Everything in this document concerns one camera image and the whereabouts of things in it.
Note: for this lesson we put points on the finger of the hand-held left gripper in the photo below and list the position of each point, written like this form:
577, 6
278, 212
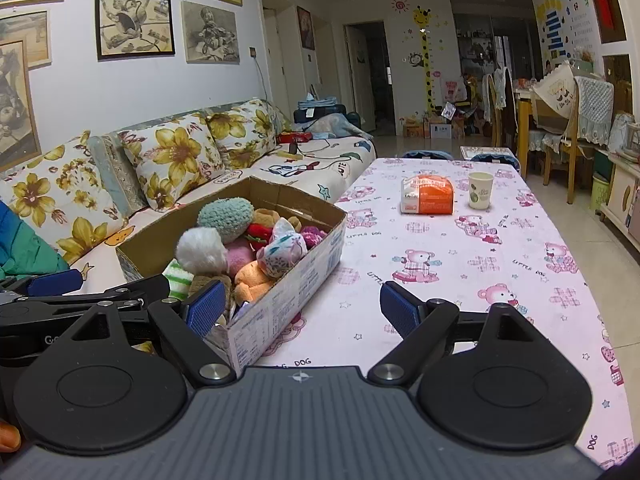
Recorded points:
55, 282
130, 290

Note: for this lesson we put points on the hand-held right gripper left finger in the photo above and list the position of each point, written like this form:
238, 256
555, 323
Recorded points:
205, 307

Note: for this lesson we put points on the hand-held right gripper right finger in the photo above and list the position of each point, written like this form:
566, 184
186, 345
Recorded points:
400, 307

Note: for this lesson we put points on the brown knitted bootie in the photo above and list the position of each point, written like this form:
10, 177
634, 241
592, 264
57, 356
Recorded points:
207, 287

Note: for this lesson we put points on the green white striped cloth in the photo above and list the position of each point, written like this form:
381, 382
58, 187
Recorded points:
180, 280

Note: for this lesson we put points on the white fluffy pompom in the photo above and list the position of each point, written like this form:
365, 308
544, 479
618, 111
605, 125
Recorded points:
200, 252

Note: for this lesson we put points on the orange knitted hat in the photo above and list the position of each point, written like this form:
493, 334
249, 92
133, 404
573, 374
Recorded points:
255, 282

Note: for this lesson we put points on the pink fluffy plush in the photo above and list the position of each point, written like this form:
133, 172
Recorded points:
240, 257

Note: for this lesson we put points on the teal knitted hat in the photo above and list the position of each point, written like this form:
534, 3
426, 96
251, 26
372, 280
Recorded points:
225, 217

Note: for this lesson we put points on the brown teddy bear red shirt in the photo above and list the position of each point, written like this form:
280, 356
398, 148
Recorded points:
260, 232

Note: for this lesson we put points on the floral fluffy sock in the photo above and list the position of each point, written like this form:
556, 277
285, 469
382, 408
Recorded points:
282, 255

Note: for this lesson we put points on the cardboard box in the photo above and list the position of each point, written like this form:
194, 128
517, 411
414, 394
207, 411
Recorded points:
300, 290

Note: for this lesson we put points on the magenta knitted hat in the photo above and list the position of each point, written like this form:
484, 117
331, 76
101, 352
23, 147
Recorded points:
312, 236

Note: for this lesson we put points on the person's left hand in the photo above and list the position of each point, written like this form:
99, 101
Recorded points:
7, 437

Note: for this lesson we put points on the blue green garment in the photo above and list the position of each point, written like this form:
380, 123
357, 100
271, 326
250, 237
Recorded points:
25, 245

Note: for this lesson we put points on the pink printed tablecloth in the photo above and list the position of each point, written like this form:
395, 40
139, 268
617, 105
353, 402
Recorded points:
450, 280

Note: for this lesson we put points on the floral sofa cushion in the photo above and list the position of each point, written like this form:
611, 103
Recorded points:
240, 132
172, 160
65, 195

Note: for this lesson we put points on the floral sofa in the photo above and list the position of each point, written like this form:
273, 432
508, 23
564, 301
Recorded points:
112, 180

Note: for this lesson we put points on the orange tissue pack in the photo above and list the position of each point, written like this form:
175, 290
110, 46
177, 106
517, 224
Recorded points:
430, 197

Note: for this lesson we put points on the paper cup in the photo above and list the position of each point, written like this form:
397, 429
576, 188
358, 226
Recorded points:
480, 192

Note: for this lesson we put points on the blue padded chair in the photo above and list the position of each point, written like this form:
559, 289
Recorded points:
427, 155
495, 161

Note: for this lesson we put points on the red flat box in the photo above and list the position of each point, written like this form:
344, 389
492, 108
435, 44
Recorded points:
295, 137

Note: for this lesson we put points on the black suitcase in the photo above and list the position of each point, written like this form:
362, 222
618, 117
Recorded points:
325, 117

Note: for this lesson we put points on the yellow wooden table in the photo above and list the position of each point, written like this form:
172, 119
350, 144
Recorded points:
522, 130

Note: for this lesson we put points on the chair draped with clothes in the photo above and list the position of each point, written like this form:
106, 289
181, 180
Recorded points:
500, 105

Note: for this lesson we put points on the green bin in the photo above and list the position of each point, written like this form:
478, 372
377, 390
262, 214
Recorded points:
600, 192

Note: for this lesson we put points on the cream television cabinet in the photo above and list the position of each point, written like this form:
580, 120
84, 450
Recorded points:
622, 200

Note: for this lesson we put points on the giraffe height chart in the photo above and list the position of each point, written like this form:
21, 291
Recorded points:
425, 60

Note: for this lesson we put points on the black framed sketch picture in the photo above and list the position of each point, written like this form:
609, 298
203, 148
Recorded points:
135, 25

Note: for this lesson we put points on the cream printed cloth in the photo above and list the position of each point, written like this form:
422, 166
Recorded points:
555, 87

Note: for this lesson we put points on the grey sketch picture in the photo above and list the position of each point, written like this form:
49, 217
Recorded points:
210, 32

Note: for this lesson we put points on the wooden chair quilted cover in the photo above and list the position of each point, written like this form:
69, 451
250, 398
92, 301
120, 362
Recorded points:
595, 105

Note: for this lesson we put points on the dark framed picture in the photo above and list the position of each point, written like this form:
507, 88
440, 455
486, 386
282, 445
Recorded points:
306, 27

